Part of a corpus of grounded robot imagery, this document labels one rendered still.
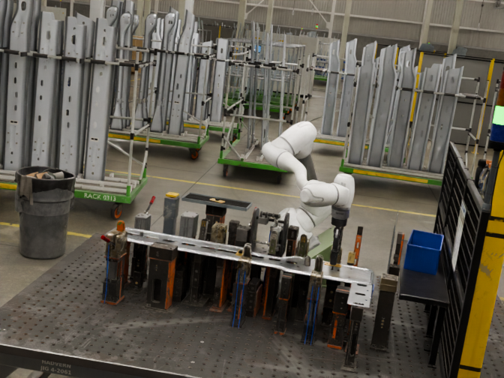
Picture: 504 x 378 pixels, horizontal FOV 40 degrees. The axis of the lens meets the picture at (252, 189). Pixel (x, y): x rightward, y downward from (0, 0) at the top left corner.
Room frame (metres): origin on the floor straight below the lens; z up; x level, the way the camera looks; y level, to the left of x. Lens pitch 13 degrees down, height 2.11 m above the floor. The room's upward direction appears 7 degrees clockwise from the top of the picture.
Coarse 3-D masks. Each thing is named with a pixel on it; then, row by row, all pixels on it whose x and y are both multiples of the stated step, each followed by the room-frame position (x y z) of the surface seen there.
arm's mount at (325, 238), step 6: (330, 228) 4.05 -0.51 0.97; (324, 234) 4.03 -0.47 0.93; (330, 234) 3.94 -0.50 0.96; (324, 240) 3.90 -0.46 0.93; (330, 240) 3.83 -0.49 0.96; (318, 246) 3.86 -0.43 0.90; (324, 246) 3.79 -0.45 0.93; (330, 246) 3.73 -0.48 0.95; (312, 252) 3.82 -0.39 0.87; (318, 252) 3.75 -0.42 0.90; (324, 252) 3.73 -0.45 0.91; (330, 252) 3.73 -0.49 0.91; (312, 258) 3.73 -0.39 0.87; (324, 258) 3.73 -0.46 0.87; (324, 282) 3.73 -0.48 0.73
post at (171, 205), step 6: (168, 198) 3.67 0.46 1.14; (174, 198) 3.68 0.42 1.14; (168, 204) 3.67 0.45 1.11; (174, 204) 3.66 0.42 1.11; (168, 210) 3.67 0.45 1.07; (174, 210) 3.66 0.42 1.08; (168, 216) 3.67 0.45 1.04; (174, 216) 3.66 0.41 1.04; (168, 222) 3.67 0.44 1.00; (174, 222) 3.69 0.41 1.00; (168, 228) 3.67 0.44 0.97; (174, 228) 3.70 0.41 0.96; (174, 234) 3.71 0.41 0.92
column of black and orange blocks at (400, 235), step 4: (400, 232) 3.29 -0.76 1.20; (404, 232) 3.30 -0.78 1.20; (400, 236) 3.27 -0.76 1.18; (400, 240) 3.27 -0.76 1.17; (396, 244) 3.28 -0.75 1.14; (400, 244) 3.27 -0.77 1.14; (396, 248) 3.27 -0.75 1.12; (400, 248) 3.27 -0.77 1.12; (396, 252) 3.27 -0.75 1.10; (400, 252) 3.27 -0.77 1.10; (396, 256) 3.27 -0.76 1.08; (400, 256) 3.27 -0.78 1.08; (396, 260) 3.27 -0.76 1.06; (396, 264) 3.27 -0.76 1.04
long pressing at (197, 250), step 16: (128, 240) 3.30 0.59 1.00; (144, 240) 3.31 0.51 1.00; (160, 240) 3.34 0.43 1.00; (176, 240) 3.37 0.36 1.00; (192, 240) 3.40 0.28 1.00; (224, 256) 3.21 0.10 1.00; (240, 256) 3.23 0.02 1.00; (272, 256) 3.28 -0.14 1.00; (288, 256) 3.30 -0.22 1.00; (304, 272) 3.11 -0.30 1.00; (336, 272) 3.15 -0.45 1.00; (352, 272) 3.18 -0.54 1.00; (368, 272) 3.21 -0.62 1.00
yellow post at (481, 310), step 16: (496, 192) 2.56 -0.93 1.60; (496, 208) 2.56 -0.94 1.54; (496, 224) 2.55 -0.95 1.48; (496, 240) 2.55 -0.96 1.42; (496, 256) 2.55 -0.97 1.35; (480, 272) 2.56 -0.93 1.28; (496, 272) 2.55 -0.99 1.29; (480, 288) 2.56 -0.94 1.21; (496, 288) 2.55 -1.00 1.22; (480, 304) 2.55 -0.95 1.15; (480, 320) 2.55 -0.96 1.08; (480, 336) 2.55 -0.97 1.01; (464, 352) 2.56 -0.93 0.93; (480, 352) 2.55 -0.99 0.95; (464, 368) 2.56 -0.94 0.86; (480, 368) 2.55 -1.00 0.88
